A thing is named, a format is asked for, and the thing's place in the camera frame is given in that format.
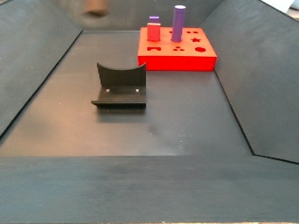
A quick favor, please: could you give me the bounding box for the black curved fixture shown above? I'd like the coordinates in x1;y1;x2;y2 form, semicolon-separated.
91;64;147;108

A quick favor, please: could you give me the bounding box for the brown oval peg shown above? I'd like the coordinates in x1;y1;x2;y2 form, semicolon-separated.
84;0;108;17

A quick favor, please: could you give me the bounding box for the red shape sorter block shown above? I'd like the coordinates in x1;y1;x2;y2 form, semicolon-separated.
138;27;218;72

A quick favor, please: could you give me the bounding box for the red rectangular peg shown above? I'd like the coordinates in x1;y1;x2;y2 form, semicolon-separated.
147;23;160;41

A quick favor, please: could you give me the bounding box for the purple square peg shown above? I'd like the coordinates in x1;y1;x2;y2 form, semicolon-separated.
150;16;160;23

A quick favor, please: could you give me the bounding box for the purple cylinder peg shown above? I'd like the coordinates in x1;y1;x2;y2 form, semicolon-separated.
172;5;187;42

